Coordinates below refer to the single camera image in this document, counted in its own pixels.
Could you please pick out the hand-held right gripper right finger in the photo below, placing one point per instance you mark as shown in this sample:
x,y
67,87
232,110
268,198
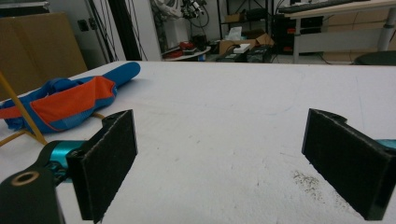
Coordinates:
x,y
348,158

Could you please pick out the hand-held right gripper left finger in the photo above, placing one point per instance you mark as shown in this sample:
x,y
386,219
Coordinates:
x,y
104,165

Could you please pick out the blue and orange cloth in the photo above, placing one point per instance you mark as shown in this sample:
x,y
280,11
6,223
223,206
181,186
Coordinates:
x,y
67,99

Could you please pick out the black office chair seat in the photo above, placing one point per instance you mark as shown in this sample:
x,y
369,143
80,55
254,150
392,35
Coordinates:
x,y
376,58

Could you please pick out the large brown cardboard board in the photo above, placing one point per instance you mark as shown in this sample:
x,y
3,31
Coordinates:
x,y
35,51

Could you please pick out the round white side table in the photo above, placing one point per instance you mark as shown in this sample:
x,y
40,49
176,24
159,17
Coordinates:
x,y
190,55

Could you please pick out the light wooden desk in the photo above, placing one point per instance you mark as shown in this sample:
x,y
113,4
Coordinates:
x,y
345,18

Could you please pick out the red and black tool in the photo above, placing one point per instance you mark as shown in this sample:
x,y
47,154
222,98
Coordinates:
x,y
186,46

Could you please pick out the white flat box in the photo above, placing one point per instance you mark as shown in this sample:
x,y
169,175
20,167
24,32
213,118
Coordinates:
x,y
241,48

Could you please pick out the open brown cardboard box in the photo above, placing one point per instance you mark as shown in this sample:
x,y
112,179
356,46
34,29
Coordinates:
x,y
246,43

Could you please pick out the black keyboard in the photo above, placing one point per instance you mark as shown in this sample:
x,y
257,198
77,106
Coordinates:
x,y
314,6

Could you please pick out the black metal shelf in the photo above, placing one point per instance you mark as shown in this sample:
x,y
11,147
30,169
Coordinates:
x,y
246,18

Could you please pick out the black vertical post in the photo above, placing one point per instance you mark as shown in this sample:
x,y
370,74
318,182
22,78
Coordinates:
x,y
124,29

